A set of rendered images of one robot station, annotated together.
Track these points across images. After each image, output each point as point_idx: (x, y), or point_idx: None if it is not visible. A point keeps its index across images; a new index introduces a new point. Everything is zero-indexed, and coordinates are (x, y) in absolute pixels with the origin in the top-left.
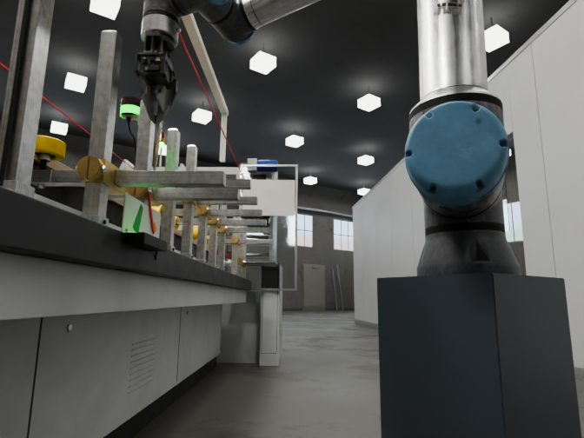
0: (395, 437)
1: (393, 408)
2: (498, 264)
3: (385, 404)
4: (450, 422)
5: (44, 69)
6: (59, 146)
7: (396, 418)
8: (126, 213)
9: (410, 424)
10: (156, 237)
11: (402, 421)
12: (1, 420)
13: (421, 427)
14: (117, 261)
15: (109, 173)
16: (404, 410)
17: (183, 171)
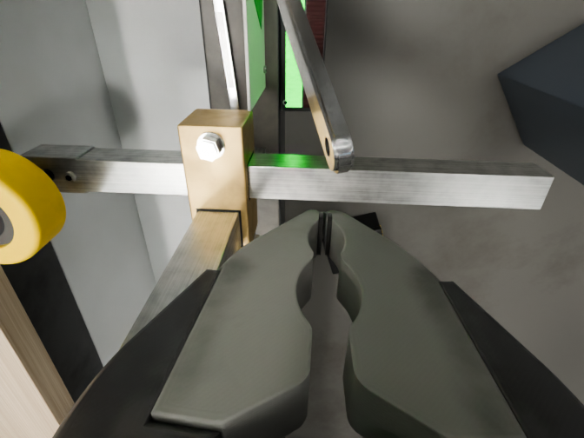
0: (565, 114)
1: (580, 119)
2: None
3: (578, 111)
4: None
5: None
6: (53, 223)
7: (575, 120)
8: (258, 82)
9: (578, 132)
10: (324, 19)
11: (576, 125)
12: None
13: (581, 142)
14: (284, 114)
15: (253, 217)
16: (583, 130)
17: (430, 204)
